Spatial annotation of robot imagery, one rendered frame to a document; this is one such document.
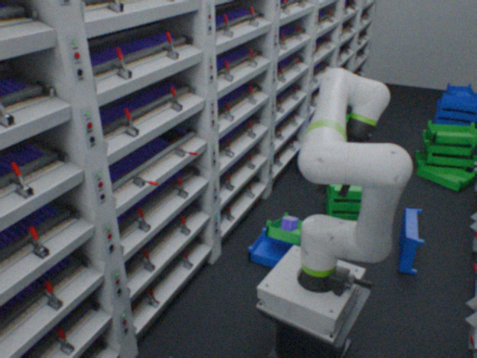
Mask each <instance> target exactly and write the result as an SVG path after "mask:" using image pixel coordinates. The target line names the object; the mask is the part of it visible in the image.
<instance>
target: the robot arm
mask: <svg viewBox="0 0 477 358"><path fill-rule="evenodd" d="M389 98H390V95H389V92H388V89H387V87H386V86H385V85H384V84H382V82H379V81H374V80H371V79H368V78H363V77H360V76H358V75H354V74H352V73H350V72H348V71H346V70H344V69H338V68H336V69H330V70H328V71H327V72H325V73H324V74H323V76H322V78H321V80H320V84H319V97H318V105H317V107H316V110H315V114H314V115H313V118H312V120H311V122H310V124H309V125H308V126H307V128H306V135H305V137H304V140H303V144H302V147H301V150H300V155H299V160H298V163H299V168H300V172H301V174H302V175H303V177H304V178H305V179H307V180H309V181H311V182H313V183H319V184H318V188H317V192H319V193H321V194H325V191H326V188H327V187H328V184H342V187H341V190H340V192H339V193H338V195H340V196H341V197H343V198H346V195H347V193H348V192H349V190H350V187H351V185H355V186H359V187H362V197H361V209H360V210H359V215H358V220H357V222H354V221H348V220H343V219H337V218H333V217H331V216H322V215H316V216H311V217H308V218H307V219H305V220H304V222H303V224H302V231H301V246H300V261H301V267H300V269H299V271H298V272H297V282H298V283H299V284H300V286H302V287H303V288H304V289H306V290H309V291H310V292H313V293H319V294H322V293H327V292H329V291H332V292H333V293H334V294H335V295H336V296H339V297H341V294H343V293H345V292H346V289H347V288H348V289H350V288H351V286H353V284H357V285H360V286H364V287H367V288H370V289H372V286H373V283H371V282H369V281H365V280H361V279H358V278H356V276H355V275H354V274H351V273H350V269H349V268H344V267H340V266H338V265H337V264H338V259H344V260H355V261H361V262H366V263H377V262H379V261H382V260H384V259H385V258H386V257H387V256H388V255H389V253H390V252H391V230H392V223H394V216H395V212H396V208H397V205H398V202H399V198H400V196H401V194H402V191H403V190H404V188H405V187H406V184H407V183H408V180H409V179H410V177H411V172H412V163H411V158H410V157H409V155H408V153H407V152H406V151H405V150H403V149H402V148H400V146H398V145H394V144H390V143H365V142H364V141H365V140H367V141H369V139H370V138H371V137H372V134H373V130H374V128H375V127H376V123H377V122H378V119H379V117H380V115H382V113H383V111H384V110H385V108H386V107H387V105H388V102H389ZM347 105H348V106H350V107H351V108H352V112H351V114H350V117H349V120H348V122H347V123H346V113H347ZM348 285H350V286H348Z"/></svg>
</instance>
